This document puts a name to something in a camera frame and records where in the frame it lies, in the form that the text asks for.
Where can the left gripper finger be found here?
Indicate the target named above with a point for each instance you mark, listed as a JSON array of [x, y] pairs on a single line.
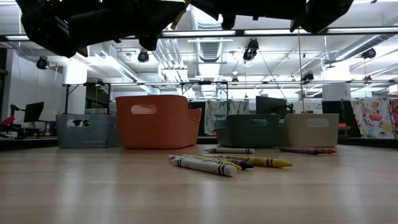
[[168, 12]]

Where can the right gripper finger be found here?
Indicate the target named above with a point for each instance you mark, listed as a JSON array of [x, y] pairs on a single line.
[[211, 6]]

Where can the white crayon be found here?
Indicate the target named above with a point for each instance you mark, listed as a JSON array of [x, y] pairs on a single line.
[[202, 166], [174, 157], [230, 151]]

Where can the purple crayon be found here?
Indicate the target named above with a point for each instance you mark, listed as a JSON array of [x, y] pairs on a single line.
[[298, 150], [245, 165]]

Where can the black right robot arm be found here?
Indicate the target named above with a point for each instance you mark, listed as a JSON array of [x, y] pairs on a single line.
[[326, 12]]

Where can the white light strip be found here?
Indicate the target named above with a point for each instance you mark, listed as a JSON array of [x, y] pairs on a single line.
[[367, 30], [17, 37], [199, 33], [270, 31]]

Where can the black overhead beam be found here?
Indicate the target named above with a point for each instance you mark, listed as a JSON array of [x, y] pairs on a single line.
[[239, 32]]

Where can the black ceiling spotlight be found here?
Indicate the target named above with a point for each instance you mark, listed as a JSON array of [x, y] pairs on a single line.
[[235, 81], [43, 63], [143, 57], [369, 53], [251, 49], [308, 77]]

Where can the thin beige pole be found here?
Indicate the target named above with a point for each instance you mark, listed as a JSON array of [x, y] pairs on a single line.
[[300, 68]]

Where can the floral cloth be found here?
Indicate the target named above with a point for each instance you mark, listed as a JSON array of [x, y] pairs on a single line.
[[373, 118], [217, 118]]

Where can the orange plastic bin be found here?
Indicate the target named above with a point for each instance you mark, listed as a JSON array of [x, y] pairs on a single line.
[[158, 127]]

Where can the smoky grey plastic bin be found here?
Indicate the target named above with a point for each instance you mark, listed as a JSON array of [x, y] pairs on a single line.
[[87, 137]]

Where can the teal plastic bin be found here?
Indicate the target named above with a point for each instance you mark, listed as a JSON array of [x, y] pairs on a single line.
[[248, 133]]

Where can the white plastic bin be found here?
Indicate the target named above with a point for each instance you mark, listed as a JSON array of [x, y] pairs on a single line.
[[311, 135]]

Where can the dark partition panel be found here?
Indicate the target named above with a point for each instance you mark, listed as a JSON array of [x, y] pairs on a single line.
[[349, 118]]

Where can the red chair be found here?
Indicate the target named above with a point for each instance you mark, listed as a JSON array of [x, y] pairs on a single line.
[[7, 120]]

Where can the silver ventilation duct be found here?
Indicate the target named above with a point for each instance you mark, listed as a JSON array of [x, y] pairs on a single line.
[[351, 51], [211, 49]]

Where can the black background table frame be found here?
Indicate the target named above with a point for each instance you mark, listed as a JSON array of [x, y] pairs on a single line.
[[66, 99]]

